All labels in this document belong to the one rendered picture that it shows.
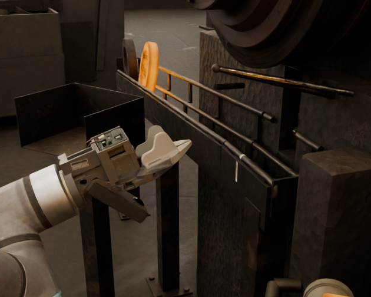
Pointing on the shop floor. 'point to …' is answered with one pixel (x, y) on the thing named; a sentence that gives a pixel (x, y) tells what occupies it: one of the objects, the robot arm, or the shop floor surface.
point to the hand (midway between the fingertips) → (185, 148)
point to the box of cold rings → (22, 57)
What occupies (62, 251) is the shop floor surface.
